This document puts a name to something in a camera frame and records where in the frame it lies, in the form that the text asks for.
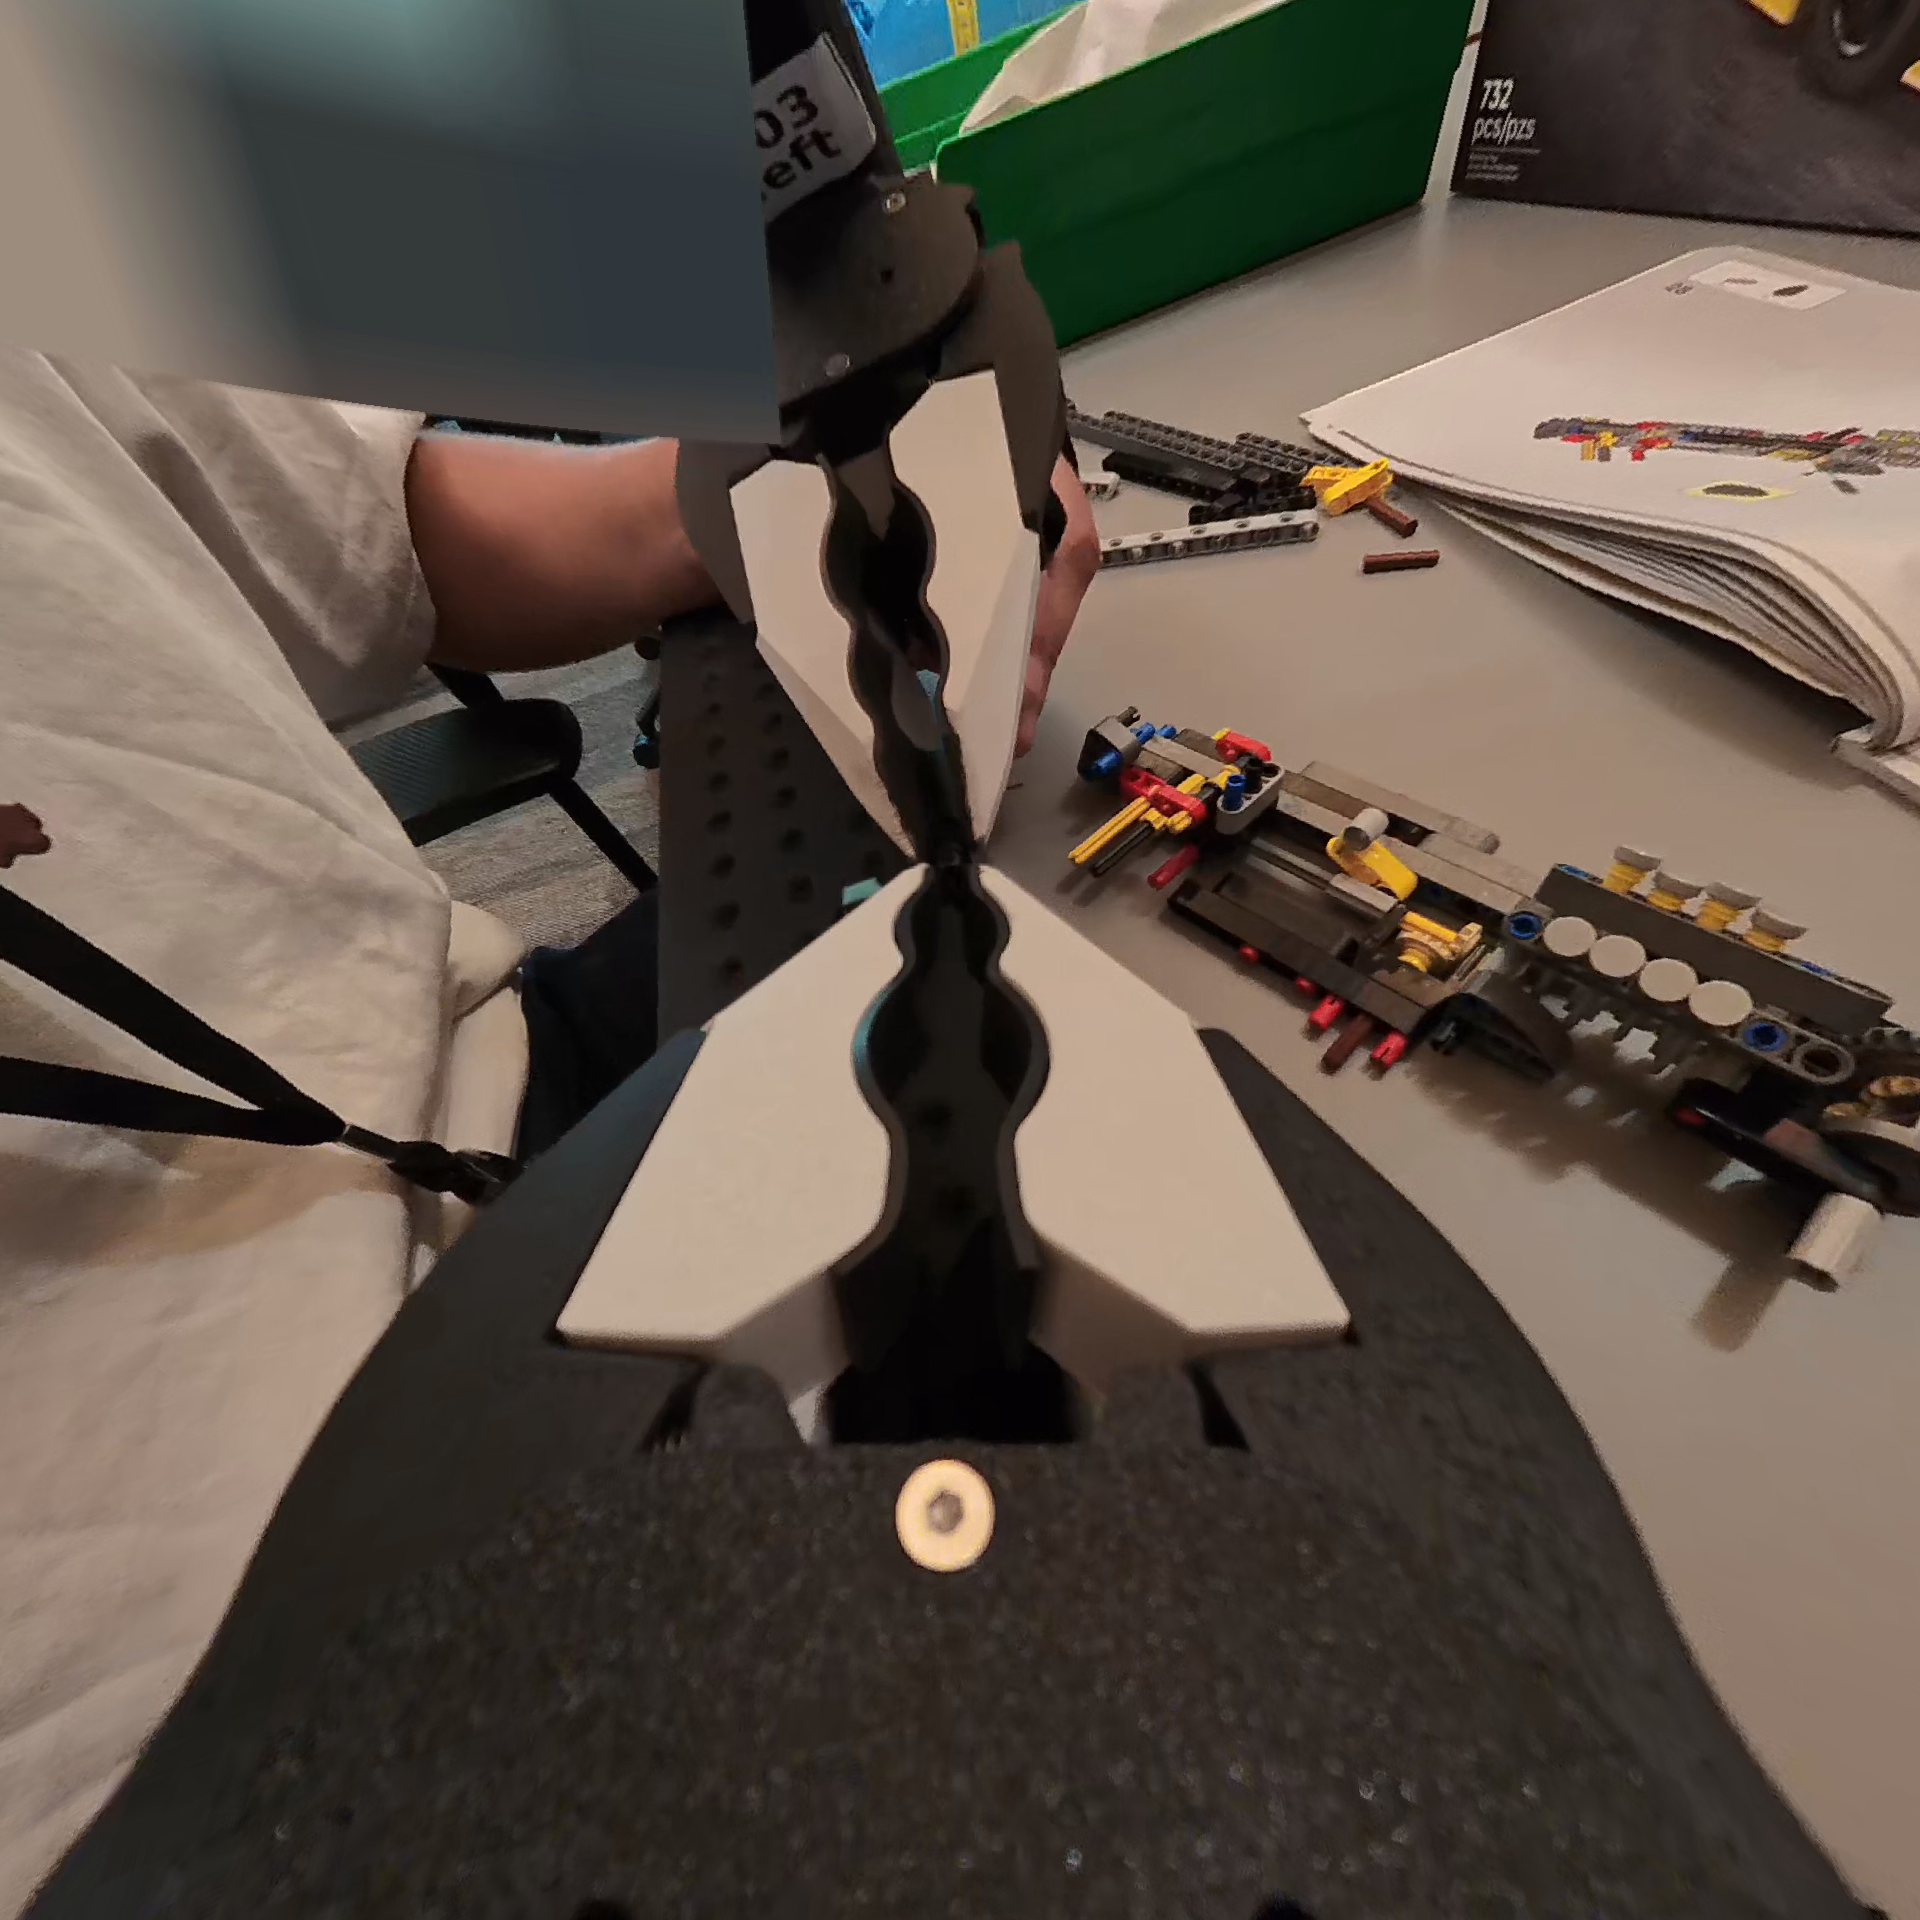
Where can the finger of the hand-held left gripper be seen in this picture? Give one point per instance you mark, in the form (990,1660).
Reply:
(787,600)
(990,600)

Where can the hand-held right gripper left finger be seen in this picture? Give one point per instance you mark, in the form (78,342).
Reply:
(720,1184)

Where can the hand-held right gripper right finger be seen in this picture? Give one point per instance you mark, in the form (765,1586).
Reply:
(1185,1184)

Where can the person's left forearm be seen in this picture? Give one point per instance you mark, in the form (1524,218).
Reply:
(555,547)

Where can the grey lego beam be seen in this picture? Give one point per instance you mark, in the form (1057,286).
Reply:
(1214,535)

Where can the black lego beams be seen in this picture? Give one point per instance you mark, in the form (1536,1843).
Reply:
(1185,448)

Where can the yellow lego piece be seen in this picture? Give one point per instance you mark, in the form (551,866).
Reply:
(1345,485)

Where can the partly built lego model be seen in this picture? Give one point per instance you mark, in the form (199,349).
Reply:
(1502,928)

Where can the brown lego pin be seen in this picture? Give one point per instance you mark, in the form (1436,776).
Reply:
(1391,514)
(1400,560)

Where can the white lego tube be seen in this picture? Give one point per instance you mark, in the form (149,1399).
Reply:
(1833,1242)

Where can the lego instruction booklet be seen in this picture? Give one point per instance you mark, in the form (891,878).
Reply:
(1648,509)

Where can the black lego set box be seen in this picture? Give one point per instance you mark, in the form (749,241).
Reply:
(1681,134)

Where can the person's left hand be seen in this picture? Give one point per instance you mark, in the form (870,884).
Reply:
(1061,600)

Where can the blue box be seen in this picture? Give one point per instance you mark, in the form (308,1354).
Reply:
(900,38)

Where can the black perforated panel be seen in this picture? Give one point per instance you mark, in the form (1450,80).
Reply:
(734,840)

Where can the white paper bag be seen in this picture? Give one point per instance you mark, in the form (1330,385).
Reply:
(1094,52)

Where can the green plastic bin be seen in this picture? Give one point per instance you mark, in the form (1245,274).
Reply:
(1201,163)

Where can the black chair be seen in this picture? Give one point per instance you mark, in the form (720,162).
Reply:
(481,764)

